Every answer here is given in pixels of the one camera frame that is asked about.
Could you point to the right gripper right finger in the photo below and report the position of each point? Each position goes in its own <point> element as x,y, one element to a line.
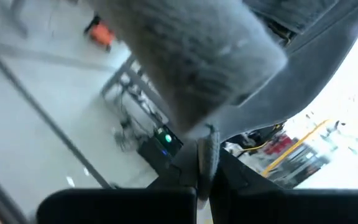
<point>291,207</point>

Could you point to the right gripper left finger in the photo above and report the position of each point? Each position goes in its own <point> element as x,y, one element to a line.
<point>120,207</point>

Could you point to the grey baseball cap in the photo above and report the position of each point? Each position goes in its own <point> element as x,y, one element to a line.
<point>197,62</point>

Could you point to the red storage rack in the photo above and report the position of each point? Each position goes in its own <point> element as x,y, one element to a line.
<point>278,144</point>

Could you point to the black computer box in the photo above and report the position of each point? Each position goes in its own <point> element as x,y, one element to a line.
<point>154,152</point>

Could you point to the grey metal rack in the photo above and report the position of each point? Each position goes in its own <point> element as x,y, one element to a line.
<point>135,87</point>

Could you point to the orange floor machine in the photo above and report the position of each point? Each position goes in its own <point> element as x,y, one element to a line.
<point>101,34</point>

